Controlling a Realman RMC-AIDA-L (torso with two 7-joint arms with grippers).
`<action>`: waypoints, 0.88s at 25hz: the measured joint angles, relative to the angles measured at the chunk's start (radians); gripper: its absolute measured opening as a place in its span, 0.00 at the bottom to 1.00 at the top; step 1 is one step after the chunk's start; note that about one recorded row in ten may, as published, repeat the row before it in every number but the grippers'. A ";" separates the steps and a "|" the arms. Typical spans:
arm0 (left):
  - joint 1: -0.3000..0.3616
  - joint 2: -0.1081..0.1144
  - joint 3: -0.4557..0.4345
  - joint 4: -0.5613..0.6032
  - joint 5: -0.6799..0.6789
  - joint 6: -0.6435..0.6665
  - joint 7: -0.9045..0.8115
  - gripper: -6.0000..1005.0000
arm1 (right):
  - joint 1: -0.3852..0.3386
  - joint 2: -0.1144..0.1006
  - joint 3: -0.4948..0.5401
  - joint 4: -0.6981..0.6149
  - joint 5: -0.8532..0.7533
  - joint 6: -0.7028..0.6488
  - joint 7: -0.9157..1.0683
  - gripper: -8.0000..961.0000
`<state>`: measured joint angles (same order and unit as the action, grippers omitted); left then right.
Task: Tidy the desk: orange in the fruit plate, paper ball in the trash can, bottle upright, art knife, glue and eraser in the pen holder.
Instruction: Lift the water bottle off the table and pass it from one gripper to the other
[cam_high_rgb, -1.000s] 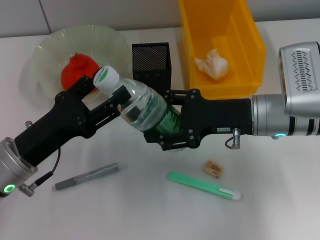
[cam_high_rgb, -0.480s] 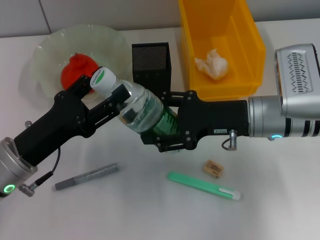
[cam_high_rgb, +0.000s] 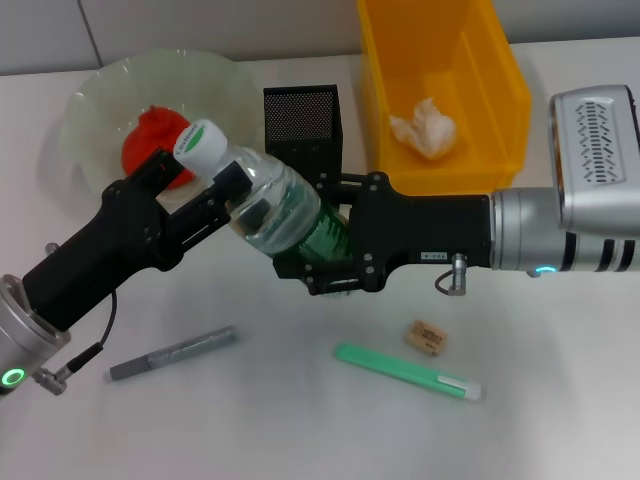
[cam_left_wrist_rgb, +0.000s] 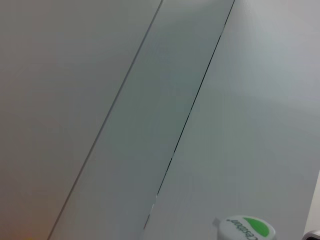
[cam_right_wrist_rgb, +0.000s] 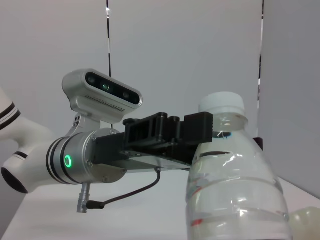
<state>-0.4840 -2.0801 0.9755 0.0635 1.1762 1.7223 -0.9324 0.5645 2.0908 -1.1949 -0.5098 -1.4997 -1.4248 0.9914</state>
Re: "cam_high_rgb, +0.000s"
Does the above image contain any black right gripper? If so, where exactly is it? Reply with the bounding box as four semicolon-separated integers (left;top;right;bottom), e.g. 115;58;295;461
272;170;495;297

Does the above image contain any yellow plastic bin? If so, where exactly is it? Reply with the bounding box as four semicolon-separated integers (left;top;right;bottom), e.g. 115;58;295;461
355;0;533;197

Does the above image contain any right gripper cable with connector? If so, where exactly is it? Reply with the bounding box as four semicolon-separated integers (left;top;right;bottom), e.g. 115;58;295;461
434;252;471;300

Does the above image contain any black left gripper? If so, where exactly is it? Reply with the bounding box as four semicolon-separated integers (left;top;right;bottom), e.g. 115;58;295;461
22;146;254;333

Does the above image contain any clear bottle with green label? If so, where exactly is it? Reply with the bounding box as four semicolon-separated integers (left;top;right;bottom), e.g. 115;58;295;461
172;118;354;301

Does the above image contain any red-orange toy orange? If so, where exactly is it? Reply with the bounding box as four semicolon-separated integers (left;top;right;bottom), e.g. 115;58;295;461
122;104;201;192

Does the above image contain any translucent wavy fruit plate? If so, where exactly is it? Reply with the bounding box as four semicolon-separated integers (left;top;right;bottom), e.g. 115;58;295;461
62;48;259;204

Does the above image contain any gripper cable with connector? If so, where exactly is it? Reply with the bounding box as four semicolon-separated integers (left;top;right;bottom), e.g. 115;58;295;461
434;252;471;300
32;243;120;397

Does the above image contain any black mesh pen holder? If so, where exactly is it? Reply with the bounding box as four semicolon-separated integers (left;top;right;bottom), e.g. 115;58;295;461
262;83;344;176

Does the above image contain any left gripper cable with connector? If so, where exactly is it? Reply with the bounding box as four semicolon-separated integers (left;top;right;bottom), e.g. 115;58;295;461
32;243;120;397

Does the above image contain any grey marker pen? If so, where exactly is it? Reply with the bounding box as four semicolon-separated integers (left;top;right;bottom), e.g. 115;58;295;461
109;324;240;382

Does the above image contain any small tan eraser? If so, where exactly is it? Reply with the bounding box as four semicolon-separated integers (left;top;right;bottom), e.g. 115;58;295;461
403;319;448;359

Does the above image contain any green pen with white tip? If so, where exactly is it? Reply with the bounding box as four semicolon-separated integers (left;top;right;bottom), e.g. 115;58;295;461
334;341;486;404

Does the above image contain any white paper ball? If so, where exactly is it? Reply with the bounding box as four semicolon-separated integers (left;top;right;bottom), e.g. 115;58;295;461
388;97;459;160

